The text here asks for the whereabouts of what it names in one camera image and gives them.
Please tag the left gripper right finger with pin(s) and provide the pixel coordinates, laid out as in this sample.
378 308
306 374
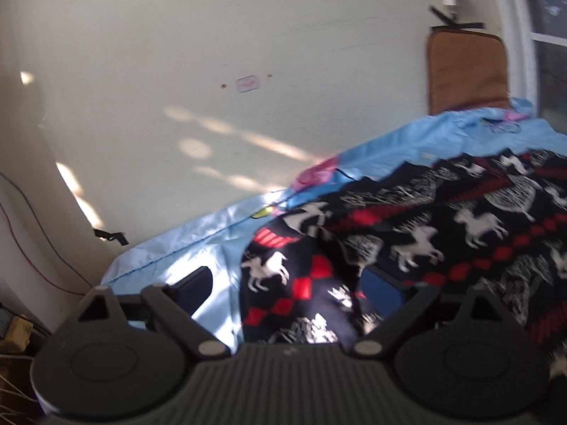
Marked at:
401 305

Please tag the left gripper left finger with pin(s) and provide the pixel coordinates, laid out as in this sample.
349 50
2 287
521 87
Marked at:
172 307

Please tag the navy red reindeer sweater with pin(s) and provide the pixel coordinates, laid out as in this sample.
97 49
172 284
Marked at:
494 223

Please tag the yellow clutter beside bed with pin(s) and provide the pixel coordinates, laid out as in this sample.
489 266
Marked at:
16 331

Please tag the light blue cartoon bedsheet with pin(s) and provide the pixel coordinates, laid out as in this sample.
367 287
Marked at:
218 240

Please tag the black tape piece on wall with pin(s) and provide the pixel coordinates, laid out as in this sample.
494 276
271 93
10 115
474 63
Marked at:
111 236

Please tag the white window frame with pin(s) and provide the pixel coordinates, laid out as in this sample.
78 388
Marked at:
534 32

